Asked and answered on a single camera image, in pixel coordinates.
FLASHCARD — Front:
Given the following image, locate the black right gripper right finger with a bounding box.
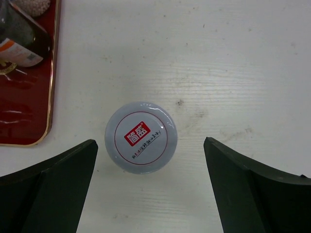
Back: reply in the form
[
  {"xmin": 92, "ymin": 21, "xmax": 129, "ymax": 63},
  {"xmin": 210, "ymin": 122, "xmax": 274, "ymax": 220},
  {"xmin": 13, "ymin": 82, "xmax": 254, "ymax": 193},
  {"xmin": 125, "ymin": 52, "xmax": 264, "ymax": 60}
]
[{"xmin": 204, "ymin": 137, "xmax": 311, "ymax": 233}]

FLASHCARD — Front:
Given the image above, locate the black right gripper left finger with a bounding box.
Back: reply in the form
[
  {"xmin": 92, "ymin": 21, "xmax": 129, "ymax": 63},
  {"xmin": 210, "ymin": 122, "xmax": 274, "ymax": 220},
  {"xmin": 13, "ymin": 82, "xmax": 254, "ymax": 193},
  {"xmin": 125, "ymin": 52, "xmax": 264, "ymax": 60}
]
[{"xmin": 0, "ymin": 139, "xmax": 98, "ymax": 233}]

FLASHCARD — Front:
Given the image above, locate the white-lid orange spice jar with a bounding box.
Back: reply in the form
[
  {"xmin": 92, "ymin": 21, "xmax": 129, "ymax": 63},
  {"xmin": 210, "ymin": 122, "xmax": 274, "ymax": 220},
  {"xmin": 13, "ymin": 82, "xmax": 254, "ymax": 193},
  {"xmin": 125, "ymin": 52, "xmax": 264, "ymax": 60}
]
[{"xmin": 104, "ymin": 101, "xmax": 178, "ymax": 174}]

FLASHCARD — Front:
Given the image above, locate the white-lid dark spice jar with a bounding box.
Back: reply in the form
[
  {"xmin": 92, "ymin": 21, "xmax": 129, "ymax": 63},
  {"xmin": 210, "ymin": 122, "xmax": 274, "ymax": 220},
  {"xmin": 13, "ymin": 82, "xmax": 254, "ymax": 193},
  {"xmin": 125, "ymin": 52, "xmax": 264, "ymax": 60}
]
[{"xmin": 0, "ymin": 0, "xmax": 52, "ymax": 67}]

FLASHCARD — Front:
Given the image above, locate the silver-lid white peppercorn bottle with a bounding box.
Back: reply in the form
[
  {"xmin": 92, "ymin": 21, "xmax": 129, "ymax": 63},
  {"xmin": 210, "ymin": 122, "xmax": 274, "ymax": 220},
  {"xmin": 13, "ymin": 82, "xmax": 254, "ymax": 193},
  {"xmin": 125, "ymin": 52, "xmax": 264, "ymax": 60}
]
[{"xmin": 15, "ymin": 0, "xmax": 51, "ymax": 17}]

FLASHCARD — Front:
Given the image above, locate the red lacquer tray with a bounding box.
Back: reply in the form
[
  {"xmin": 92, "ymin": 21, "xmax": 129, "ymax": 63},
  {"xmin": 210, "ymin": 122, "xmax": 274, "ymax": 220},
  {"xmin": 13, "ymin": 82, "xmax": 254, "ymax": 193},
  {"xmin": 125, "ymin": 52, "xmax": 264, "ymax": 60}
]
[{"xmin": 0, "ymin": 0, "xmax": 62, "ymax": 147}]

